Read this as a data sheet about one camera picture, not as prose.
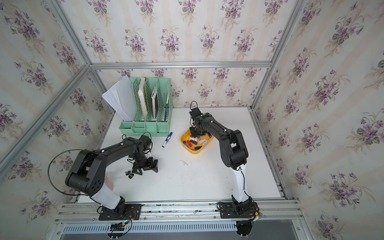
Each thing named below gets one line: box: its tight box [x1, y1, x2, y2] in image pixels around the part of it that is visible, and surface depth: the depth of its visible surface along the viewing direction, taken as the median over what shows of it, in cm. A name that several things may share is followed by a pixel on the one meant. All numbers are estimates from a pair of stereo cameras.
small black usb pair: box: [125, 170, 134, 179], surface depth 86 cm
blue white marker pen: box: [162, 132, 173, 148], surface depth 103 cm
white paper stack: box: [102, 75, 137, 121], surface depth 99 cm
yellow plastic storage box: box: [180, 129, 214, 155], surface depth 101 cm
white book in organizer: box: [138, 77, 148, 120], surface depth 100 cm
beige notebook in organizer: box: [151, 86, 159, 118], surface depth 103 cm
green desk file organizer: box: [119, 77, 174, 137], surface depth 106 cm
